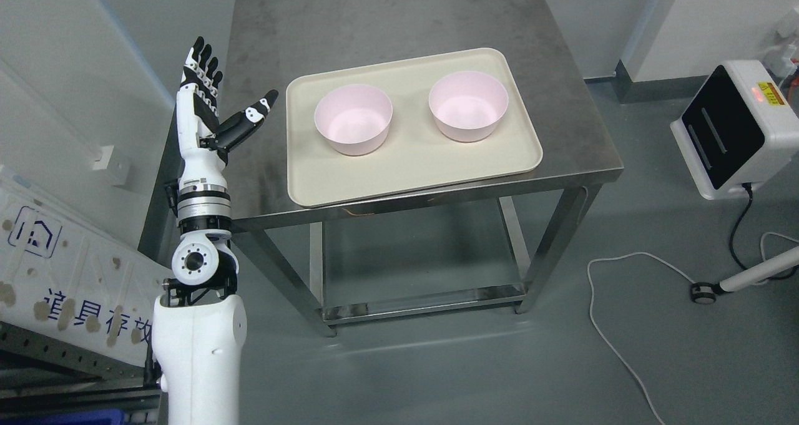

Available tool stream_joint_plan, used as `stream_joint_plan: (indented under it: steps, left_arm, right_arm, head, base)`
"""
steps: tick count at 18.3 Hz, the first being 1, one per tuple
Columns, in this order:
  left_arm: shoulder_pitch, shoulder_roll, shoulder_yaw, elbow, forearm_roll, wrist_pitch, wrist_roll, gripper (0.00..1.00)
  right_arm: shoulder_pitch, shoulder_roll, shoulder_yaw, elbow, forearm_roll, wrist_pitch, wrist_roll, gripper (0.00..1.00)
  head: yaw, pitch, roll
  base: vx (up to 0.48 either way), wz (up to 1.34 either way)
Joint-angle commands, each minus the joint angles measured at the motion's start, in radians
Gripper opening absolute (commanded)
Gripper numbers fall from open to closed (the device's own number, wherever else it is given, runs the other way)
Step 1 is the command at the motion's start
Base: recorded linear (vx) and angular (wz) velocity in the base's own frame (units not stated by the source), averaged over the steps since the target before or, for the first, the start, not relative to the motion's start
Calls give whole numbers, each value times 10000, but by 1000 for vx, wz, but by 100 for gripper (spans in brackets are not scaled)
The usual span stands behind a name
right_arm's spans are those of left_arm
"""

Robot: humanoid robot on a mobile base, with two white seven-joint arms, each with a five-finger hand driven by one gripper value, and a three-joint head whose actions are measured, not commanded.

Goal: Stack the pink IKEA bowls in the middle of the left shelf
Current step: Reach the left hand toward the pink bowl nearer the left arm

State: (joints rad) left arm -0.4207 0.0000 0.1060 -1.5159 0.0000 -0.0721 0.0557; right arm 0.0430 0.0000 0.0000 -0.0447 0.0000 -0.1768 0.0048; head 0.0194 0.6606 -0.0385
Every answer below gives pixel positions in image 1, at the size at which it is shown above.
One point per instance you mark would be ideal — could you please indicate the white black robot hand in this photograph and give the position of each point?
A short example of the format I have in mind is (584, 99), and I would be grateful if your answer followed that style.
(204, 140)

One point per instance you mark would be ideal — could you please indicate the pink bowl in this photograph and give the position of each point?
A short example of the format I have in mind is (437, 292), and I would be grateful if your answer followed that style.
(355, 119)
(467, 106)

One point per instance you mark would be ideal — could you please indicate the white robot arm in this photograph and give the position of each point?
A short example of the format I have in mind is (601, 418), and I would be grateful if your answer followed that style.
(199, 324)

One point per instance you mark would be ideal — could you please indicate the metal shelf rack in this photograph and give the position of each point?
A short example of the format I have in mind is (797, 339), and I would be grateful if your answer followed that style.
(43, 376)

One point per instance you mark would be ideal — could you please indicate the stainless steel table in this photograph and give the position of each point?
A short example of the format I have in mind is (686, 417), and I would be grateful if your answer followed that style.
(542, 169)

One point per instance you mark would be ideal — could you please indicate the beige plastic tray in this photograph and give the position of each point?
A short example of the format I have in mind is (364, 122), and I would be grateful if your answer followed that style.
(416, 155)

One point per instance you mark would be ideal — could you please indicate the blue plastic bin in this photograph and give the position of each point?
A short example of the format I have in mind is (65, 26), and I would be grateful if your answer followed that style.
(84, 416)

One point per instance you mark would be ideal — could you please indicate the white stand leg with caster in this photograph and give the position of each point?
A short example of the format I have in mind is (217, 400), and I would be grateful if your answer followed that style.
(705, 293)

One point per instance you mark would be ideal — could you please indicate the white black box appliance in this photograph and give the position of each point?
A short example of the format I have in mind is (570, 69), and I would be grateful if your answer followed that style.
(737, 132)

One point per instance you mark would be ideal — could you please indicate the white wall socket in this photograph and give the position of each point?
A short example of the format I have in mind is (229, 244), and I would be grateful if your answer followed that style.
(113, 166)

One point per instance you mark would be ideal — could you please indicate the white wall plug adapter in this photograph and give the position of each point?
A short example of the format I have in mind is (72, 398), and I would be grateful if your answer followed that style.
(787, 28)

